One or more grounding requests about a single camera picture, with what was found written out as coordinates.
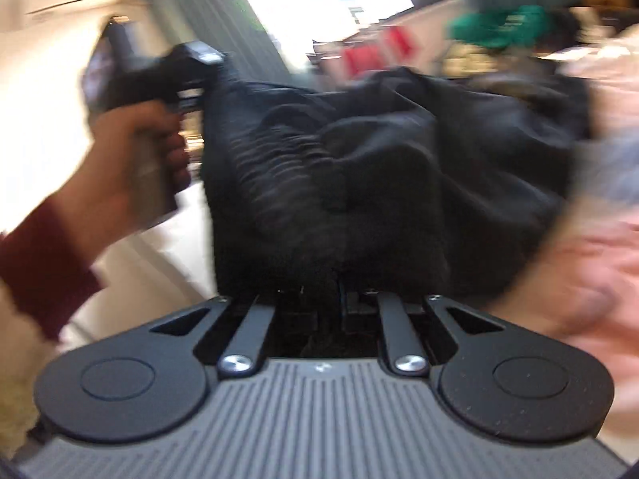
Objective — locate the dark red sleeve forearm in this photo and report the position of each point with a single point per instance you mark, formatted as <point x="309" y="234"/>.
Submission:
<point x="45" y="274"/>

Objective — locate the pink bed sheet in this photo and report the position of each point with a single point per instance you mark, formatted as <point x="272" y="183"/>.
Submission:
<point x="582" y="287"/>

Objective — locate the person's left hand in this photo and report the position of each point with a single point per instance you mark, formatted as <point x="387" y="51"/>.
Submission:
<point x="96" y="204"/>

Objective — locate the red cloth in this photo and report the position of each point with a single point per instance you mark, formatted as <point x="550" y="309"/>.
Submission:
<point x="390" y="46"/>

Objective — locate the black garment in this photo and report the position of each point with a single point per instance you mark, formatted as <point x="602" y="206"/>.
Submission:
<point x="400" y="182"/>

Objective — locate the green garment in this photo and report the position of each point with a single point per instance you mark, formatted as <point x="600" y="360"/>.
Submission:
<point x="501" y="29"/>

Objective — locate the teal curtain left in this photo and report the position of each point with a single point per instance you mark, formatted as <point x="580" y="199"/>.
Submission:
<point x="229" y="26"/>

